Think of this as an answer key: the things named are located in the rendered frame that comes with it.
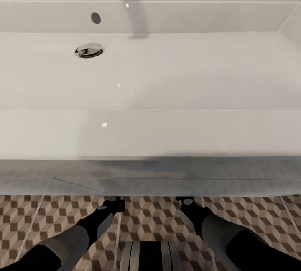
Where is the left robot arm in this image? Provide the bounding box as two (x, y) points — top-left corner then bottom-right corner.
(0, 196), (125, 271)

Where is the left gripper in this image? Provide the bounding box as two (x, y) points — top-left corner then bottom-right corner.
(104, 199), (125, 214)

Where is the robot trunk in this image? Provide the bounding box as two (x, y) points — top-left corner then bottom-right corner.
(120, 241), (181, 271)

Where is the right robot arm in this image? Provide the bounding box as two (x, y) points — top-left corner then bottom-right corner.
(176, 197), (301, 271)

